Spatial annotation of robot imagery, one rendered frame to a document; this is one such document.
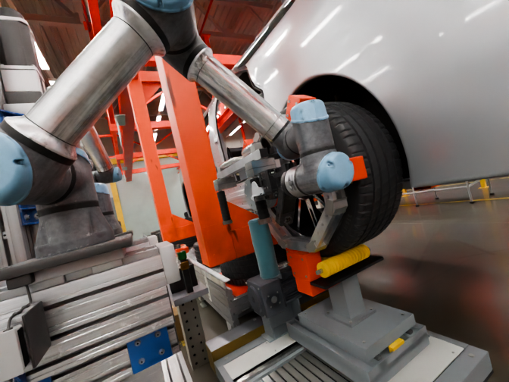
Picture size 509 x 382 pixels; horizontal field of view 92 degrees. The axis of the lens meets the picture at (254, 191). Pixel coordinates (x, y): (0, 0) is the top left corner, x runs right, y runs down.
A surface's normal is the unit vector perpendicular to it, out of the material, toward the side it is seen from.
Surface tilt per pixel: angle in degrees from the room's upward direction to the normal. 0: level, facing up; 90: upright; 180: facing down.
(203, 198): 90
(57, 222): 72
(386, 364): 90
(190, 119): 90
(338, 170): 90
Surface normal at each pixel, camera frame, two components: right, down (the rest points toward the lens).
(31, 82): 0.44, -0.12
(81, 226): 0.59, -0.47
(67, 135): 0.77, 0.50
